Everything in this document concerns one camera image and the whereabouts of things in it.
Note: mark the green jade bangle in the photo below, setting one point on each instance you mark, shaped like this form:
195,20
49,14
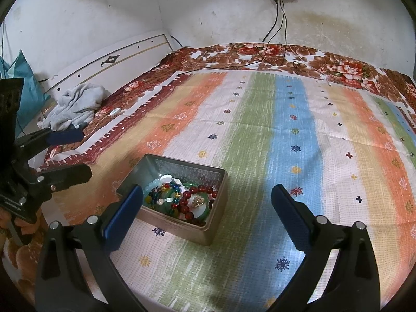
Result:
169,213

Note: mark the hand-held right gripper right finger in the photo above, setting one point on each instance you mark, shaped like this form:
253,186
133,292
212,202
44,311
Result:
291,214

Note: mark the white bed headboard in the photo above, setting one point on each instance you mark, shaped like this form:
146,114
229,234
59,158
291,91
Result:
97,58

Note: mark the metal tin box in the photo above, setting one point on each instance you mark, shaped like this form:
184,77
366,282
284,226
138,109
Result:
195,234

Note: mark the striped pastel blanket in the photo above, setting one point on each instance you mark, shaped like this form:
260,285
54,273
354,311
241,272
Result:
292,120

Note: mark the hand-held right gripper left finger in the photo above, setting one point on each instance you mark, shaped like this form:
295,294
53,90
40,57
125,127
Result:
125,211

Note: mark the grey crumpled cloth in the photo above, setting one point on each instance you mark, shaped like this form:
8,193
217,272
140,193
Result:
78,100

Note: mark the person's left hand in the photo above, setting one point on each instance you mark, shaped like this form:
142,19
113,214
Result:
34,227

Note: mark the teal pillow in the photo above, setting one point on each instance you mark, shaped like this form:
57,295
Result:
26,84

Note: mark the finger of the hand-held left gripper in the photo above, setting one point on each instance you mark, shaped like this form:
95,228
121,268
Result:
65,136
71,174

